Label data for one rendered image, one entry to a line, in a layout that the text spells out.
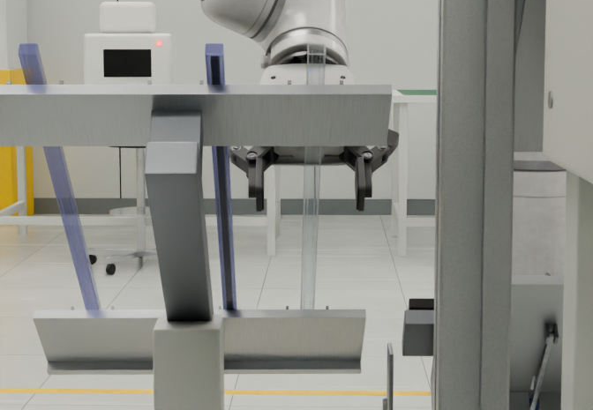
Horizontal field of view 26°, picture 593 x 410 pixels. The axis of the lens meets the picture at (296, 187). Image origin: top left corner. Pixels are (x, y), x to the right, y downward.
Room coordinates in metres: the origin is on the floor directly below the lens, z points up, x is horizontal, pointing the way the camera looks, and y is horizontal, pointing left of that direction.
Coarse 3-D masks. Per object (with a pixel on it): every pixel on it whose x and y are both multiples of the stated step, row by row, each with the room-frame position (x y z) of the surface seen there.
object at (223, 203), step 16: (208, 48) 0.99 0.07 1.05; (208, 64) 0.99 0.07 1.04; (208, 80) 1.01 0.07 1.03; (224, 80) 1.01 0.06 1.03; (224, 160) 1.09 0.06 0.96; (224, 176) 1.11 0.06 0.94; (224, 192) 1.13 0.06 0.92; (224, 208) 1.15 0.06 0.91; (224, 224) 1.17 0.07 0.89; (224, 240) 1.19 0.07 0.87; (224, 256) 1.21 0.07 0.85; (224, 272) 1.24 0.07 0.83; (224, 288) 1.26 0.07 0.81; (224, 304) 1.29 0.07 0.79
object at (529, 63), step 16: (528, 0) 0.86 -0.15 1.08; (544, 0) 0.86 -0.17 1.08; (528, 16) 0.87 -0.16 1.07; (544, 16) 0.87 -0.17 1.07; (528, 32) 0.88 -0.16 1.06; (544, 32) 0.88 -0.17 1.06; (528, 48) 0.90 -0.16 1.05; (544, 48) 0.89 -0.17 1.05; (528, 64) 0.91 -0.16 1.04; (528, 80) 0.92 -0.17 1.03; (528, 96) 0.93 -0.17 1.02; (528, 112) 0.94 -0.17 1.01; (528, 128) 0.95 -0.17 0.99; (528, 144) 0.97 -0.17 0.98
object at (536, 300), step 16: (512, 288) 1.11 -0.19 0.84; (528, 288) 1.11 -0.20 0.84; (544, 288) 1.11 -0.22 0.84; (560, 288) 1.11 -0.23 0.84; (512, 304) 1.12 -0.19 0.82; (528, 304) 1.12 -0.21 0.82; (544, 304) 1.12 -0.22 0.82; (560, 304) 1.12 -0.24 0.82; (512, 320) 1.14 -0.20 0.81; (528, 320) 1.14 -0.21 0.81; (544, 320) 1.14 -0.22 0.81; (560, 320) 1.14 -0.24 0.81; (512, 336) 1.16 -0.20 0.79; (528, 336) 1.16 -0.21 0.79; (544, 336) 1.15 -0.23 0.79; (560, 336) 1.16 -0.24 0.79; (512, 352) 1.18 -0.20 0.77; (528, 352) 1.18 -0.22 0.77; (560, 352) 1.18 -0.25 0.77; (512, 368) 1.20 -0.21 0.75; (528, 368) 1.20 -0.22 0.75; (560, 368) 1.20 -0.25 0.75; (512, 384) 1.23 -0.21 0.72; (528, 384) 1.23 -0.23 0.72; (544, 384) 1.22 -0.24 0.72; (560, 384) 1.22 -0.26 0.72
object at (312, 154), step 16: (320, 48) 0.99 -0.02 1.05; (320, 64) 0.99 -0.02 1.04; (320, 80) 1.01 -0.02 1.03; (304, 160) 1.09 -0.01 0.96; (320, 160) 1.09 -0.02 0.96; (304, 176) 1.11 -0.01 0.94; (304, 192) 1.13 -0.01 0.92; (304, 208) 1.15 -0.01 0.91; (304, 224) 1.17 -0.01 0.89; (304, 240) 1.19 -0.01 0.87; (304, 256) 1.21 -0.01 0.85; (304, 272) 1.24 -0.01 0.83; (304, 288) 1.26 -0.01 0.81; (304, 304) 1.29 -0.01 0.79
